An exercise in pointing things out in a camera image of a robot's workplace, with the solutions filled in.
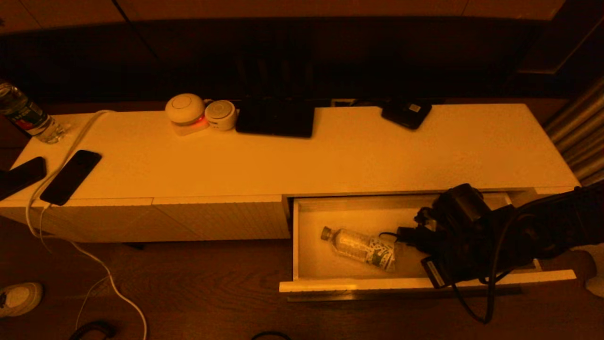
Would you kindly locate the small white round speaker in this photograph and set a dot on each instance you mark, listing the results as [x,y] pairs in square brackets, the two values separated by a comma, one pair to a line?
[220,114]

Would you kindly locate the clear bottle with grey cap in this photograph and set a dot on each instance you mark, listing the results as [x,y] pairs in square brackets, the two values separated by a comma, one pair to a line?
[363,248]

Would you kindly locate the flat black set-top box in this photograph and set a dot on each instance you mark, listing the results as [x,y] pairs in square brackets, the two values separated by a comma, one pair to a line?
[274,118]

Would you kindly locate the labelled plastic water bottle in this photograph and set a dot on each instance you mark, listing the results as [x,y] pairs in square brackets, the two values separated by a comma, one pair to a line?
[26,115]

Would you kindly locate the wall socket plate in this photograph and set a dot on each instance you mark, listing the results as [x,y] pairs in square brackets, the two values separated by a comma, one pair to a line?
[342,101]

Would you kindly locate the black umbrella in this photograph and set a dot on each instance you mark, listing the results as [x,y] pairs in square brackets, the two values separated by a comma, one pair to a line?
[415,238]

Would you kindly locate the white ribbed cabinet door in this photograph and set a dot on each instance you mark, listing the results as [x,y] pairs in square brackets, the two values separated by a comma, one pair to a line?
[226,217]
[94,219]

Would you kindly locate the small black adapter box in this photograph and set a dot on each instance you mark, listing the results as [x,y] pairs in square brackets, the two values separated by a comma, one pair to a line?
[406,113]

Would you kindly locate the long white low cabinet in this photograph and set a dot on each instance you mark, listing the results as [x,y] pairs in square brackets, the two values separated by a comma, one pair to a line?
[236,165]

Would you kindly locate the white sneaker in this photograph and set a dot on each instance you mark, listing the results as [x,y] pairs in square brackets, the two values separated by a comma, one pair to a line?
[21,298]

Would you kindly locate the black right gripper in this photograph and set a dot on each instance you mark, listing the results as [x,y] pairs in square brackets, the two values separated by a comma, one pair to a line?
[472,257]

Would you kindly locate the pale pleated curtain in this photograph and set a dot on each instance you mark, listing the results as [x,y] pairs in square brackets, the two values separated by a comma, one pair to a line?
[578,127]

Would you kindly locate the large white round device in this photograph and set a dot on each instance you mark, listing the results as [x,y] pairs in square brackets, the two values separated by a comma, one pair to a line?
[185,109]

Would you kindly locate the black smartphone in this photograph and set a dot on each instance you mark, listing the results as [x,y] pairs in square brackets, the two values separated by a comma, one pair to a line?
[19,175]
[71,175]

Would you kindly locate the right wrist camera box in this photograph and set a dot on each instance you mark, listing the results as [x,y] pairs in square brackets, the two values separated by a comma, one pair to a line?
[434,272]

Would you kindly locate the white ribbed drawer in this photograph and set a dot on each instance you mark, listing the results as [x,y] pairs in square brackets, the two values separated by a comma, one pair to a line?
[354,212]

